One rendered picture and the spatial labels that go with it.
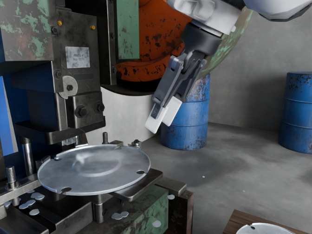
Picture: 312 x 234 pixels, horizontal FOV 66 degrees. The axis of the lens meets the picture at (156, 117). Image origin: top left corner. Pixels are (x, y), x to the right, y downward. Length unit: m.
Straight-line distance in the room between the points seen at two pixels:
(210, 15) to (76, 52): 0.35
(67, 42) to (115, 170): 0.34
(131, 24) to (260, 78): 3.17
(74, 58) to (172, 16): 0.41
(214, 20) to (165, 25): 0.48
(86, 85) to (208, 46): 0.35
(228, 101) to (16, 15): 3.60
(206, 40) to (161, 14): 0.49
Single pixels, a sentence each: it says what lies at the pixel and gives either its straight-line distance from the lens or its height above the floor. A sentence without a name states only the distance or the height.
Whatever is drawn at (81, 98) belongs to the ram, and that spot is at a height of 0.97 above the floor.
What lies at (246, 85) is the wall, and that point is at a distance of 3.83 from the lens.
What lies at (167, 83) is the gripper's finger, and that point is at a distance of 0.45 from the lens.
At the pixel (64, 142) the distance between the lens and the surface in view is 0.73.
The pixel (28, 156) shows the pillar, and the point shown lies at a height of 0.80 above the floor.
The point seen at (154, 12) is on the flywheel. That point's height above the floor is 1.22.
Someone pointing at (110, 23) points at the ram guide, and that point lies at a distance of 0.69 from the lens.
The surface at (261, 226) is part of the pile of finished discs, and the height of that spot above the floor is 0.36.
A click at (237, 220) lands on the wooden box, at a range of 1.23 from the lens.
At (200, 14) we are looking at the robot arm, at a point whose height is 1.14.
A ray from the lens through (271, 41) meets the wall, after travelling 3.76.
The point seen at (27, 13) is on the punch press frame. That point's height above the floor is 1.14.
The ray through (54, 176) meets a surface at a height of 0.78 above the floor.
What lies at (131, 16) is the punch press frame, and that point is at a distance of 0.74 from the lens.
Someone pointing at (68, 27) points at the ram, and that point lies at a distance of 0.64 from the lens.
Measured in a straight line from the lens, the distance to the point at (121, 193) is 0.55.
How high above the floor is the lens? 1.07
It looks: 14 degrees down
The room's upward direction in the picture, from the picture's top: straight up
